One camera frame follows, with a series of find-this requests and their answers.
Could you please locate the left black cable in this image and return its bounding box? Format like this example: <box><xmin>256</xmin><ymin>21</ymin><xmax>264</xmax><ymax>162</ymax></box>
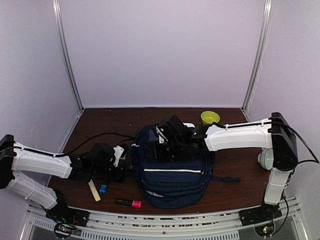
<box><xmin>59</xmin><ymin>131</ymin><xmax>137</xmax><ymax>155</ymax></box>

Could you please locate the blue highlighter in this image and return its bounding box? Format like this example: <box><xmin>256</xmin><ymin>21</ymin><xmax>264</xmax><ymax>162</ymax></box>
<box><xmin>99</xmin><ymin>184</ymin><xmax>108</xmax><ymax>194</ymax></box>

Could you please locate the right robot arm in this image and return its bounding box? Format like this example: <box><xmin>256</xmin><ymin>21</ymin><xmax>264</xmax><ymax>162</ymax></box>
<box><xmin>152</xmin><ymin>112</ymin><xmax>298</xmax><ymax>221</ymax></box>

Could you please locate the aluminium front rail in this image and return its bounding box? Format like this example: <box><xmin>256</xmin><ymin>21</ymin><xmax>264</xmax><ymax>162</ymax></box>
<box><xmin>18</xmin><ymin>197</ymin><xmax>311</xmax><ymax>240</ymax></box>

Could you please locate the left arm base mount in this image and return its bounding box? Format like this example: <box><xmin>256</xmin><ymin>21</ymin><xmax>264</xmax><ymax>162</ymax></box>
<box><xmin>45</xmin><ymin>208</ymin><xmax>90</xmax><ymax>227</ymax></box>

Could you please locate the green bowl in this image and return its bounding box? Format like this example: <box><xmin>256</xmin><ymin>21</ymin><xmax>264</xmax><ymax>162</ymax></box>
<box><xmin>200</xmin><ymin>111</ymin><xmax>221</xmax><ymax>125</ymax></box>

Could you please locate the grey white bowl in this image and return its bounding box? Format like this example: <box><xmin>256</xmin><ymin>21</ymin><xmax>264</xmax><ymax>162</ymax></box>
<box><xmin>257</xmin><ymin>148</ymin><xmax>274</xmax><ymax>171</ymax></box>

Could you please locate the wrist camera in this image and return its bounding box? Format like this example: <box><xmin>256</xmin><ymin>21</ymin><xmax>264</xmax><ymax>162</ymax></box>
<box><xmin>154</xmin><ymin>125</ymin><xmax>168</xmax><ymax>144</ymax></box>
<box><xmin>113</xmin><ymin>143</ymin><xmax>129</xmax><ymax>167</ymax></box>

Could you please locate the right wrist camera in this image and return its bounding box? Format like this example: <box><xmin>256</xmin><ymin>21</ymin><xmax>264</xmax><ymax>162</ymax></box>
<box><xmin>154</xmin><ymin>125</ymin><xmax>168</xmax><ymax>144</ymax></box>

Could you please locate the navy blue backpack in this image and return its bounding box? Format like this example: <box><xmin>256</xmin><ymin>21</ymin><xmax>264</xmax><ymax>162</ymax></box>
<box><xmin>130</xmin><ymin>124</ymin><xmax>241</xmax><ymax>209</ymax></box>

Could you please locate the aluminium post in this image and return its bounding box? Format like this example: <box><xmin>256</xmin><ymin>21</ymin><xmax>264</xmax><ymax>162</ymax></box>
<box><xmin>241</xmin><ymin>0</ymin><xmax>273</xmax><ymax>114</ymax></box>
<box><xmin>52</xmin><ymin>0</ymin><xmax>84</xmax><ymax>112</ymax></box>

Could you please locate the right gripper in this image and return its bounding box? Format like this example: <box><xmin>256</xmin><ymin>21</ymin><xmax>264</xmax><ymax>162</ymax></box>
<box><xmin>143</xmin><ymin>139</ymin><xmax>185</xmax><ymax>162</ymax></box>

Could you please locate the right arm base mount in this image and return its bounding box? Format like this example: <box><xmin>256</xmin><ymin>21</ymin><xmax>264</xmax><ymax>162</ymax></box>
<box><xmin>238</xmin><ymin>204</ymin><xmax>282</xmax><ymax>226</ymax></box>

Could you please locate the yellow highlighter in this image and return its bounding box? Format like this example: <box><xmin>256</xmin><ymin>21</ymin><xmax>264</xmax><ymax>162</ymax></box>
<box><xmin>88</xmin><ymin>179</ymin><xmax>101</xmax><ymax>202</ymax></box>

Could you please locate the left aluminium post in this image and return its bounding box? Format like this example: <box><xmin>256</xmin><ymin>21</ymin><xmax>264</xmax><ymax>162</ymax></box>
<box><xmin>52</xmin><ymin>0</ymin><xmax>84</xmax><ymax>112</ymax></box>

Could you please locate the right aluminium post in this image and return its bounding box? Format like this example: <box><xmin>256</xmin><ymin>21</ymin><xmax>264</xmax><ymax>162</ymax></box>
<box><xmin>241</xmin><ymin>0</ymin><xmax>273</xmax><ymax>114</ymax></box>

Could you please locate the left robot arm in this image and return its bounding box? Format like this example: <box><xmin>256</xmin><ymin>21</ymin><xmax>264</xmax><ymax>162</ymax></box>
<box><xmin>0</xmin><ymin>134</ymin><xmax>129</xmax><ymax>222</ymax></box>

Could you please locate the pink highlighter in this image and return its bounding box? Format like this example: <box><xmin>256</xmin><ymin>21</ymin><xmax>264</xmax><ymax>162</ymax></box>
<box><xmin>114</xmin><ymin>198</ymin><xmax>142</xmax><ymax>208</ymax></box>

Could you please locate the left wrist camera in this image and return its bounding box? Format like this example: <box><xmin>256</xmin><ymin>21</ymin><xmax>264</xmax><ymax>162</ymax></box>
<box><xmin>113</xmin><ymin>143</ymin><xmax>129</xmax><ymax>167</ymax></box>

